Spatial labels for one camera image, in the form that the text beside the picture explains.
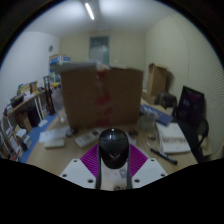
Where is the white open notebook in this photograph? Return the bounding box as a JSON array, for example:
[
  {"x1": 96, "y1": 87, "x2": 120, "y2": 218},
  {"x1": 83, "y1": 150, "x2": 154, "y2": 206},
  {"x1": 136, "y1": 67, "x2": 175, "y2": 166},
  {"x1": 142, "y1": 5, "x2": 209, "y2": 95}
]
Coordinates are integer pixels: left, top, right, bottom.
[{"x1": 155, "y1": 122, "x2": 192, "y2": 155}]

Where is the small black cable bundle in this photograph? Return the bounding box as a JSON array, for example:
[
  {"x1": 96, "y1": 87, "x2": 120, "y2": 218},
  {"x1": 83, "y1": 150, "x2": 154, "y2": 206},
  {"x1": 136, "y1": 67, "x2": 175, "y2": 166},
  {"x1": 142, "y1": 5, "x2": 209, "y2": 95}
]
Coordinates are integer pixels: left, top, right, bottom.
[{"x1": 127, "y1": 128, "x2": 140, "y2": 140}]

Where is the cluttered wooden side desk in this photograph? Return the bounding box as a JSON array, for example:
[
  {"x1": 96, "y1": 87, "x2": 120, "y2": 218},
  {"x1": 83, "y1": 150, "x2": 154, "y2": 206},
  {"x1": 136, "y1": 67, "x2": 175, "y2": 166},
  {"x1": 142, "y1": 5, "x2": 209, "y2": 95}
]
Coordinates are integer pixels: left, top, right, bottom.
[{"x1": 4, "y1": 81, "x2": 51, "y2": 134}]

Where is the white paper sheet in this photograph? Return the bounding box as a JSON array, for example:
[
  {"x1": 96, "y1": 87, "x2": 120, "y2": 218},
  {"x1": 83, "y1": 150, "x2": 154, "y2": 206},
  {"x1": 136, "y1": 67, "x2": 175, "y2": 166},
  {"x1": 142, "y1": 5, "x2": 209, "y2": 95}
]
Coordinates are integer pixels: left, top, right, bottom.
[{"x1": 38, "y1": 125, "x2": 72, "y2": 144}]

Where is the blue flat folder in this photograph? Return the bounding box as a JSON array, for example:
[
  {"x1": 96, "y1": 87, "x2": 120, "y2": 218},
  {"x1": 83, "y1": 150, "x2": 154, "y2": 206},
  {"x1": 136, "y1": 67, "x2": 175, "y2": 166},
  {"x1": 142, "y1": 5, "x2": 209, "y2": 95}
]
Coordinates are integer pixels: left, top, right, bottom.
[{"x1": 139, "y1": 104, "x2": 174, "y2": 127}]

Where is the tall black stand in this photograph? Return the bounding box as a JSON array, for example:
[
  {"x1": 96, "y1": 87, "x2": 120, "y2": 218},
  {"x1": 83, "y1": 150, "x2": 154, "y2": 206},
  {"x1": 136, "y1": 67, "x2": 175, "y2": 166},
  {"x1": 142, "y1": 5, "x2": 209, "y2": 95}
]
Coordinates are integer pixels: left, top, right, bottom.
[{"x1": 43, "y1": 75, "x2": 56, "y2": 116}]

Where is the black computer mouse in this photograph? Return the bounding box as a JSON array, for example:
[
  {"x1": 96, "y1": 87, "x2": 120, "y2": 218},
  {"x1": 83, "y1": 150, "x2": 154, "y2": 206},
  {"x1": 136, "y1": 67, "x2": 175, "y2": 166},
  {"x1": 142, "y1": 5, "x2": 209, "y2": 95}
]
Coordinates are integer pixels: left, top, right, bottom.
[{"x1": 98, "y1": 127, "x2": 130, "y2": 169}]

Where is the black bin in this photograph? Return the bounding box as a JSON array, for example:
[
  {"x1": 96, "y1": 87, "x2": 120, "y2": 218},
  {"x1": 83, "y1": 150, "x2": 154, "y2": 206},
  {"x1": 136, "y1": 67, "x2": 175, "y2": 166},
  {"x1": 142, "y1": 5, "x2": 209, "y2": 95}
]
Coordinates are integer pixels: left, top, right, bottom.
[{"x1": 27, "y1": 106, "x2": 43, "y2": 128}]

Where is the blue and white display cabinet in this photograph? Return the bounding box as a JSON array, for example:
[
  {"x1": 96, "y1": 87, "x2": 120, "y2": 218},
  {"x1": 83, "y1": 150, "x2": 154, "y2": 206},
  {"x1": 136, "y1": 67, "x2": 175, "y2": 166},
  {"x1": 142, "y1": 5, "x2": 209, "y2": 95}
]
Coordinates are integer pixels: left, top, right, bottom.
[{"x1": 49, "y1": 54, "x2": 72, "y2": 84}]

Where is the long ceiling light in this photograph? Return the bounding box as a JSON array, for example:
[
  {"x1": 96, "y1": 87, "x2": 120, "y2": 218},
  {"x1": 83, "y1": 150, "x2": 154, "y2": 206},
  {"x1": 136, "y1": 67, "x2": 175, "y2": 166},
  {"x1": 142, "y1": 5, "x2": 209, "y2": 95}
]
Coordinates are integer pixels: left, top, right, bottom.
[{"x1": 84, "y1": 2, "x2": 96, "y2": 21}]

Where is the black office chair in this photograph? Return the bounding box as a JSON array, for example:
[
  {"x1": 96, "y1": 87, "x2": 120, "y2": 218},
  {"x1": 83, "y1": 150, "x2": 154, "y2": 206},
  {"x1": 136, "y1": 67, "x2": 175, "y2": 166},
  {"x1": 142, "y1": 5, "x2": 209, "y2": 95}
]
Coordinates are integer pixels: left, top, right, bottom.
[{"x1": 181, "y1": 116, "x2": 211, "y2": 164}]

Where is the small open cardboard box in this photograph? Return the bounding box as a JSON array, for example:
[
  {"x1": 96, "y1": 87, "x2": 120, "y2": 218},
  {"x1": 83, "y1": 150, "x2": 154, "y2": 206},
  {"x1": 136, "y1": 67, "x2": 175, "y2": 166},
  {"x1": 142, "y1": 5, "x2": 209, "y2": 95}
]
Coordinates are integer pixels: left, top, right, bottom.
[{"x1": 146, "y1": 62, "x2": 169, "y2": 98}]

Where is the grey window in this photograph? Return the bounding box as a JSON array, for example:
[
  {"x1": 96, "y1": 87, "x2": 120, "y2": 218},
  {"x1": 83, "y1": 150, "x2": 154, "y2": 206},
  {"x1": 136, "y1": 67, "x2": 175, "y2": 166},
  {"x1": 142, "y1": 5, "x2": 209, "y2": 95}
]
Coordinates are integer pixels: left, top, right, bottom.
[{"x1": 88, "y1": 35, "x2": 110, "y2": 65}]

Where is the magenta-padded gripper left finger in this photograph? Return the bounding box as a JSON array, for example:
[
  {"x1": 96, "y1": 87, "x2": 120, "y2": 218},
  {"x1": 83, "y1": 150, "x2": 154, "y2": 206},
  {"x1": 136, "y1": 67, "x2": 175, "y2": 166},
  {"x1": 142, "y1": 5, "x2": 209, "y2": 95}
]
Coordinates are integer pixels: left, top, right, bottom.
[{"x1": 58, "y1": 143, "x2": 103, "y2": 190}]

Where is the large brown cardboard box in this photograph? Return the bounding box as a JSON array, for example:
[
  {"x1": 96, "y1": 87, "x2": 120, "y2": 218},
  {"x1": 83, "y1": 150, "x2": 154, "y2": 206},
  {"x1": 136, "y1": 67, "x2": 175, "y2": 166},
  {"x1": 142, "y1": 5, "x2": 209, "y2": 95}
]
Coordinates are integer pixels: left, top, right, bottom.
[{"x1": 59, "y1": 63, "x2": 145, "y2": 129}]

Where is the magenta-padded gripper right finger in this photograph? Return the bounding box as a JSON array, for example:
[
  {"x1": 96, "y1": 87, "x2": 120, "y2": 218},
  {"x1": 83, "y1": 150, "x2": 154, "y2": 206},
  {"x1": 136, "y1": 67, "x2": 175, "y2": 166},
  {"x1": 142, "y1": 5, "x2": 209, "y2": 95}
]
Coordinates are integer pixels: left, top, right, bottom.
[{"x1": 126, "y1": 143, "x2": 169, "y2": 190}]

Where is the clear glass jar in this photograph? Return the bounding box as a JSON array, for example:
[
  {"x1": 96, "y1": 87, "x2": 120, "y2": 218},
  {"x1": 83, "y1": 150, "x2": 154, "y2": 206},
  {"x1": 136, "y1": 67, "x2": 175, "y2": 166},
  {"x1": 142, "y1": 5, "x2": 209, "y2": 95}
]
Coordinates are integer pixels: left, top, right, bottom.
[{"x1": 51, "y1": 88, "x2": 69, "y2": 124}]

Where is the black marker pen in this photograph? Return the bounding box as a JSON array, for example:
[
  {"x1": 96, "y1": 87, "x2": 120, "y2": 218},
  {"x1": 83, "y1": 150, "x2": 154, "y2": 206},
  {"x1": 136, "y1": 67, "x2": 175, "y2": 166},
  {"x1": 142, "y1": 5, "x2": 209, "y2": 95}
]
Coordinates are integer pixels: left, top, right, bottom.
[{"x1": 149, "y1": 147, "x2": 179, "y2": 166}]

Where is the shelf unit with books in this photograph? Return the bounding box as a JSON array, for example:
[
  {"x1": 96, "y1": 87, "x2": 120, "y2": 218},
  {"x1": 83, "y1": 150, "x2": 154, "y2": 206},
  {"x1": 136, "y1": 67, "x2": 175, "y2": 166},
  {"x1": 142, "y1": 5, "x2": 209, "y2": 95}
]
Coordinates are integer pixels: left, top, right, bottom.
[{"x1": 0, "y1": 116, "x2": 33, "y2": 161}]

